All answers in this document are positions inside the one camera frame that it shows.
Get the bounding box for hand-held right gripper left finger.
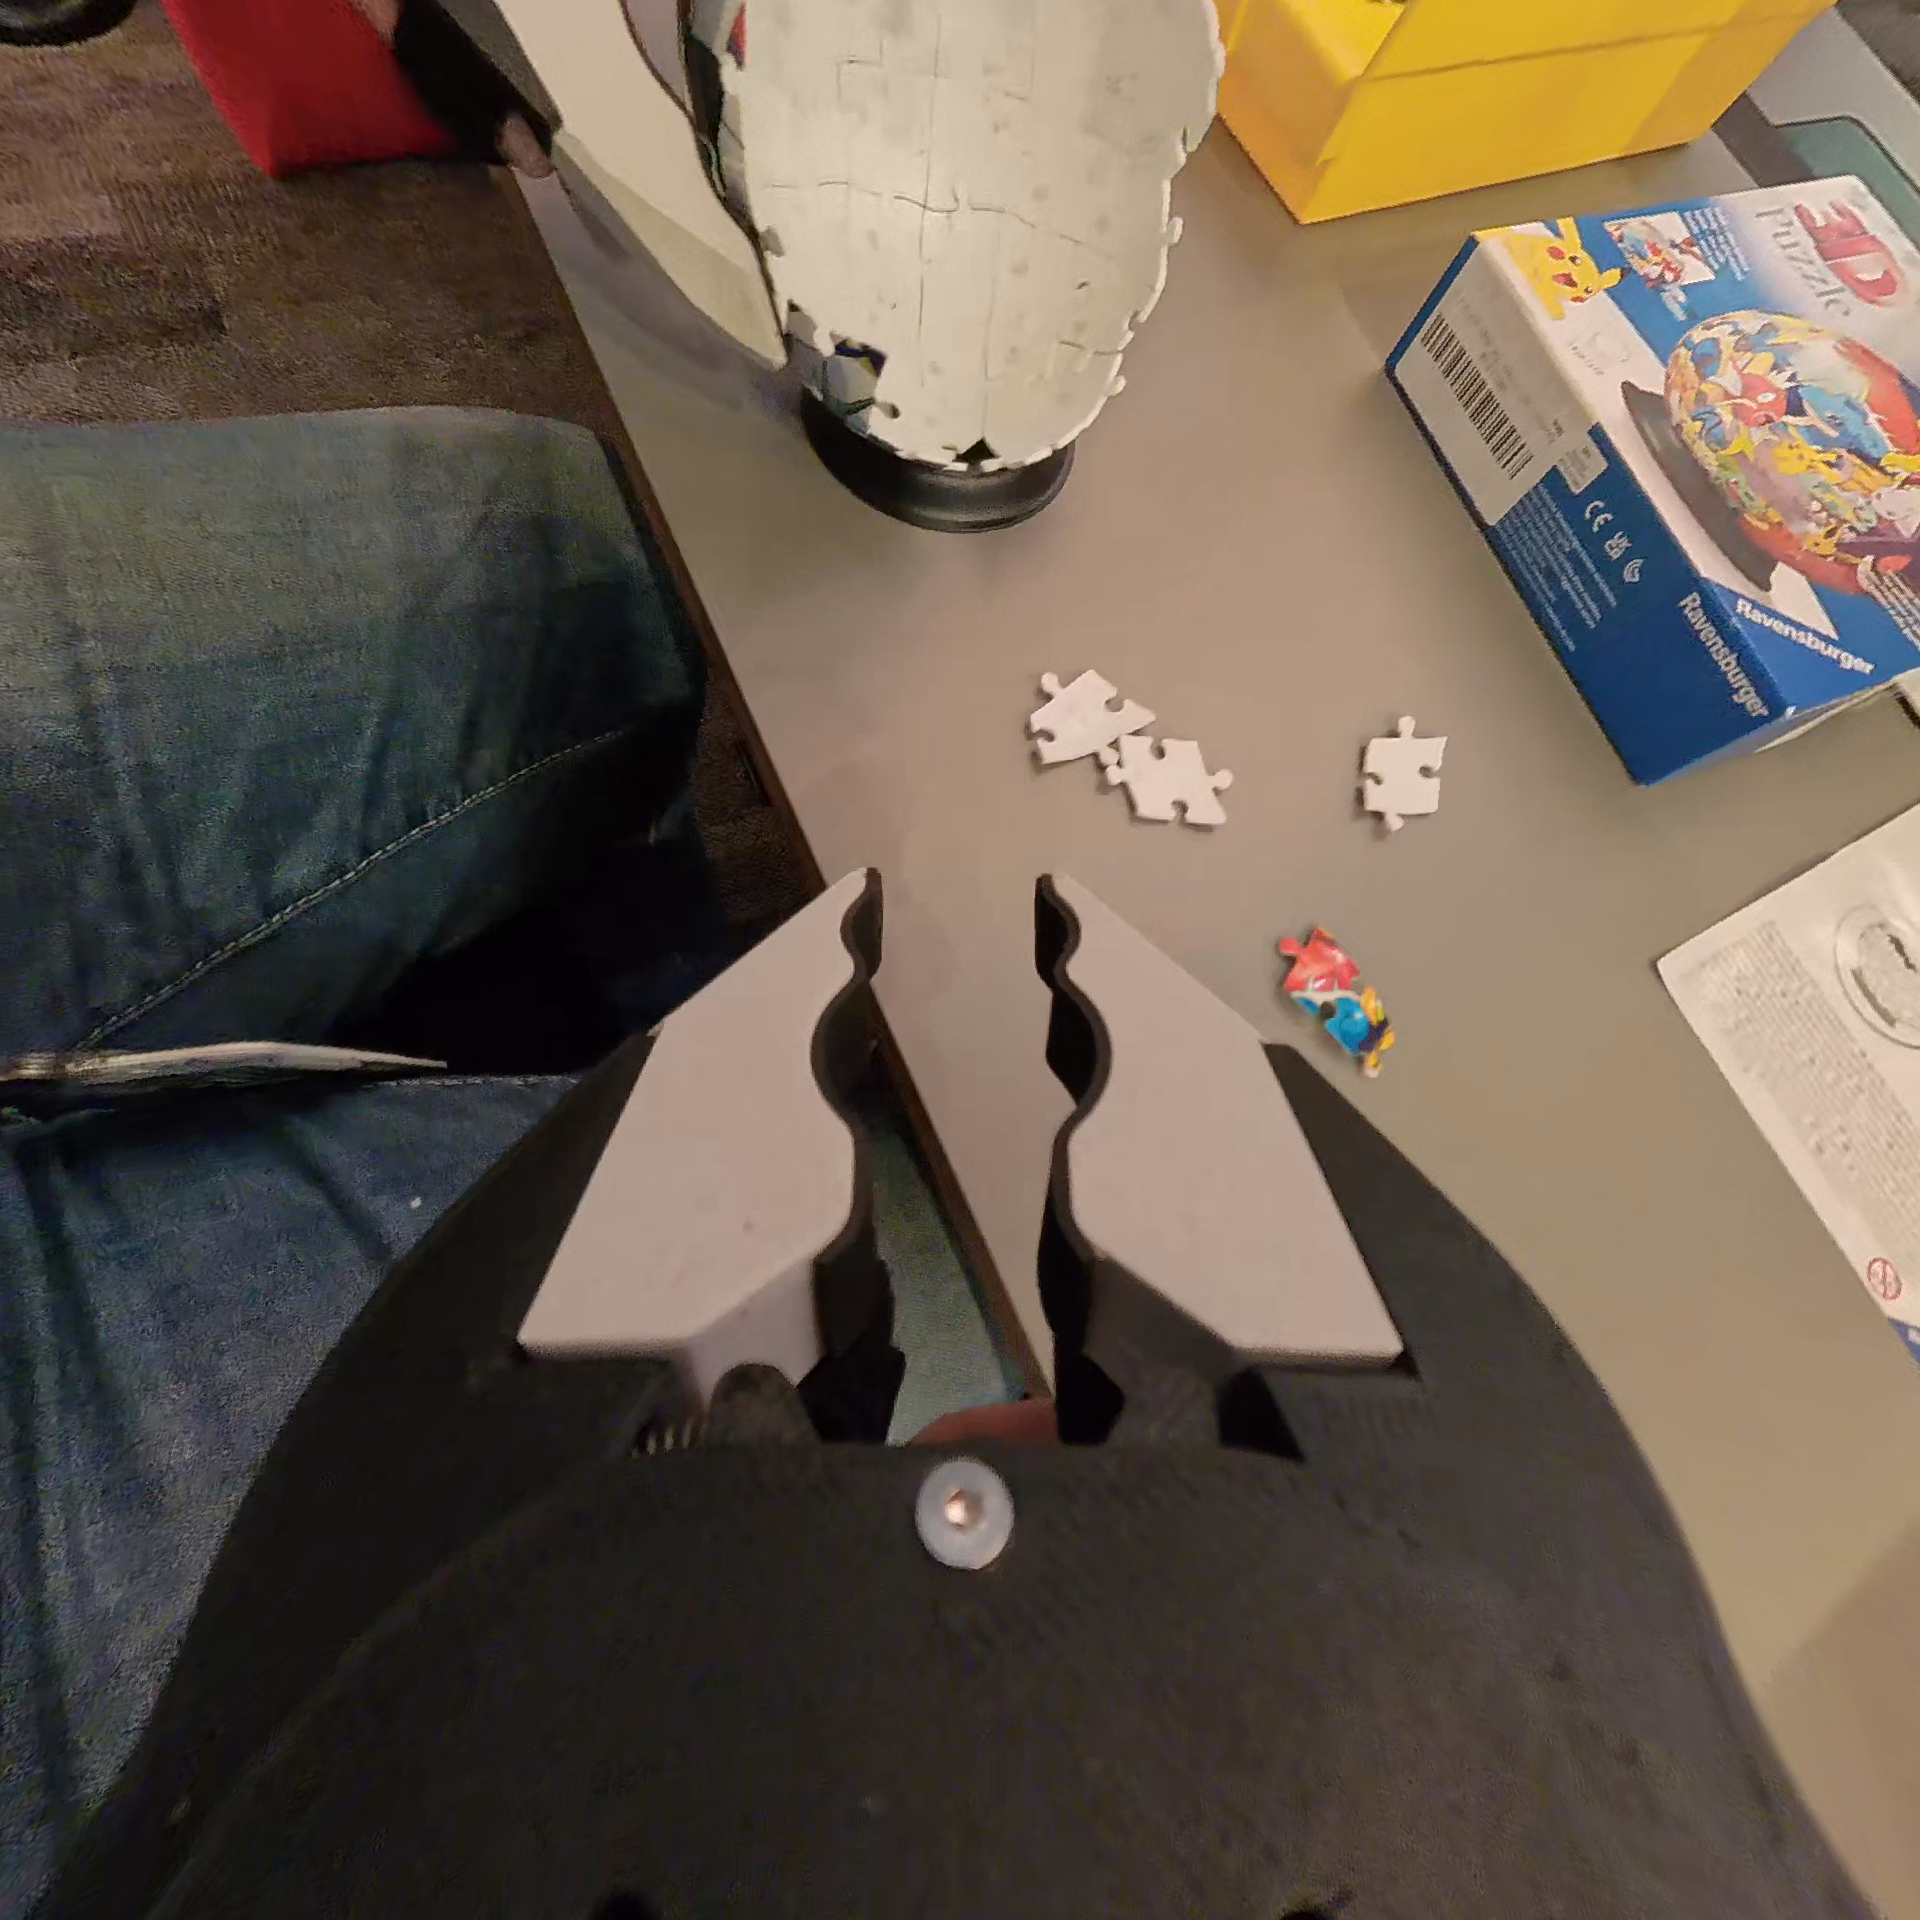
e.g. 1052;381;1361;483
513;863;910;1445

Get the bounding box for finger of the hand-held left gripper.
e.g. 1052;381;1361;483
497;0;793;372

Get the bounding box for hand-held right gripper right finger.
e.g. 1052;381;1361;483
1030;873;1407;1445

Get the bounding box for colourful puzzle ball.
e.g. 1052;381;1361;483
678;0;1230;466

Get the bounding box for squarish white puzzle piece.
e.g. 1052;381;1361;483
1099;733;1236;831

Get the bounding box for black ball stand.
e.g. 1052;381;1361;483
799;386;1077;537

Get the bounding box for colourful single puzzle piece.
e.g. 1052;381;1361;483
1275;926;1398;1082

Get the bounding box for wedge-shaped white puzzle piece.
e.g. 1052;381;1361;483
1027;668;1161;775

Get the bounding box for blue white puzzle box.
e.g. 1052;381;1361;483
1383;177;1920;789

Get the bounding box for red box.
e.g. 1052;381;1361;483
157;0;455;182

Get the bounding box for person's blue jeans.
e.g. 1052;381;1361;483
0;409;712;1920

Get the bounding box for white instruction leaflet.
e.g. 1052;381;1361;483
1654;803;1920;1364

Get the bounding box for yellow plastic tray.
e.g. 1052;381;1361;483
1212;0;1841;227

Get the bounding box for grey strap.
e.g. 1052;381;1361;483
0;1042;448;1094

